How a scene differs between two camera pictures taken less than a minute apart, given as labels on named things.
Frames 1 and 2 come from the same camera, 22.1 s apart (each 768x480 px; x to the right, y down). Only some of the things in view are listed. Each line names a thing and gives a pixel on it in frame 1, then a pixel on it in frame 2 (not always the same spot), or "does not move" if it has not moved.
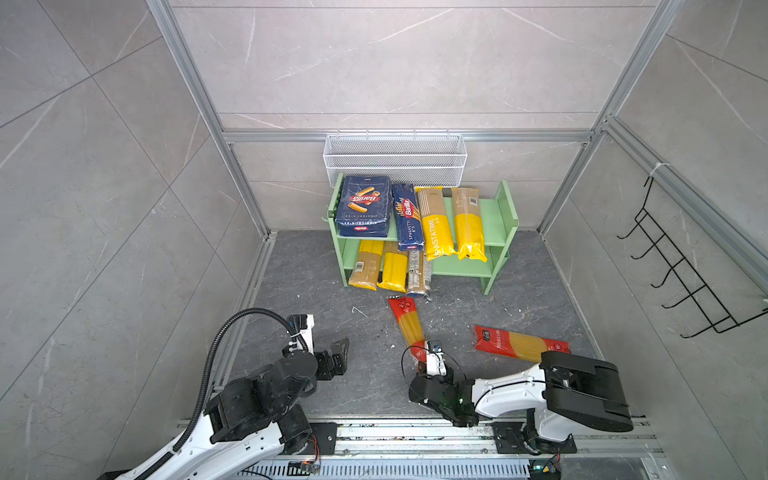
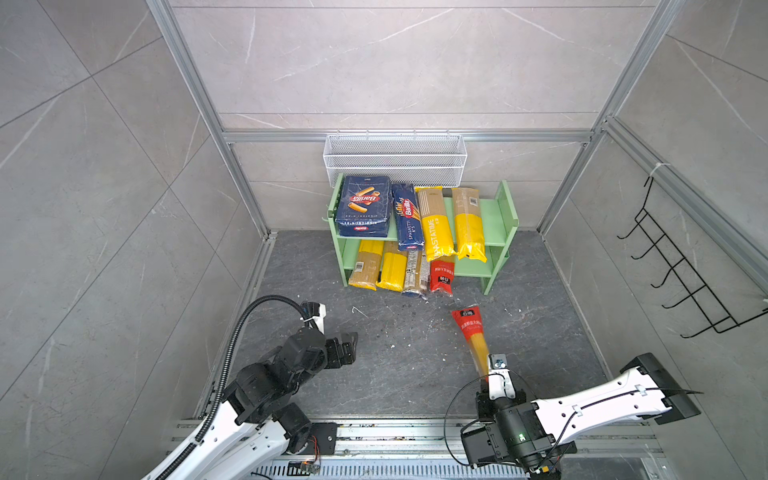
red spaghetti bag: x=406 y=312 to x=441 y=276
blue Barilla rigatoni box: x=364 y=206 does not move
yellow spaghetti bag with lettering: x=437 y=233 does not move
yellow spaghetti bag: x=367 y=264 does not move
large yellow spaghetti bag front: x=395 y=267 does not move
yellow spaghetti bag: x=469 y=233 does not move
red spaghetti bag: x=516 y=345 to x=470 y=323
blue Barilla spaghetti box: x=410 y=231 does not move
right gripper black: x=448 y=380 to x=481 y=405
